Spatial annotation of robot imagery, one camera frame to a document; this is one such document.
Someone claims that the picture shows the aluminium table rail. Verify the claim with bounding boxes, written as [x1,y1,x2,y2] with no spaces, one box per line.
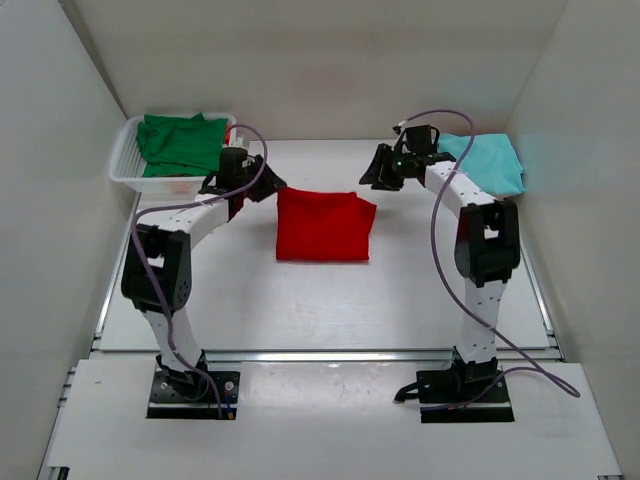
[89,347,562,363]

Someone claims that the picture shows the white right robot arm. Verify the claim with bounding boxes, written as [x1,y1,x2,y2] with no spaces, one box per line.
[359,125,521,365]

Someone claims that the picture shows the folded teal t shirt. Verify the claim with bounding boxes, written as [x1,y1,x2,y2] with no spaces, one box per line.
[460,133,525,197]

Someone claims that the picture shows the green t shirt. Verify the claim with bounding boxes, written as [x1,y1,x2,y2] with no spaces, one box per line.
[136,113,229,178]

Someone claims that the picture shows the white plastic basket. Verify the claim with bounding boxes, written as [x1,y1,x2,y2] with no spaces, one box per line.
[109,112,237,194]

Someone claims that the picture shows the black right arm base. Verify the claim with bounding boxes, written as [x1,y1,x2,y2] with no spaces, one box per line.
[394,351,515,424]

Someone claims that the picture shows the red t shirt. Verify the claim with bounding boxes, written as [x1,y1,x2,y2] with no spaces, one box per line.
[275,187,377,263]

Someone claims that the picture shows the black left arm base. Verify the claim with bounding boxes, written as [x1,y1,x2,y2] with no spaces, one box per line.
[146,354,241,421]

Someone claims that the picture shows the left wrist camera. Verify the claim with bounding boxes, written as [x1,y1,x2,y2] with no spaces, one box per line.
[229,135,249,150]

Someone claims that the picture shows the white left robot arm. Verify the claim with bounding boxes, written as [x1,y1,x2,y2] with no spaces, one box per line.
[121,147,287,377]

